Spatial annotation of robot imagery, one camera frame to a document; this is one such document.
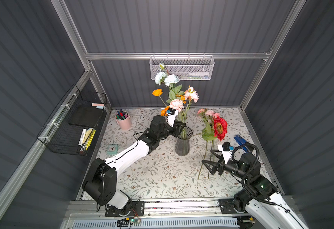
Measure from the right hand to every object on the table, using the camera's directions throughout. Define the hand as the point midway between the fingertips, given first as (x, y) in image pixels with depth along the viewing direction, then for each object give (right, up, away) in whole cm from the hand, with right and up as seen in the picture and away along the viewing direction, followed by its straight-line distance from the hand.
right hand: (210, 156), depth 70 cm
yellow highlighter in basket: (-59, +10, +1) cm, 60 cm away
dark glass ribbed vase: (-11, +1, +26) cm, 28 cm away
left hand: (-13, +16, +7) cm, 22 cm away
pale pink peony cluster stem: (+10, +23, +35) cm, 43 cm away
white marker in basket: (-62, +8, -2) cm, 63 cm away
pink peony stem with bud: (-1, +11, -1) cm, 11 cm away
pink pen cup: (-53, +15, +33) cm, 64 cm away
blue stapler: (+29, +3, +28) cm, 41 cm away
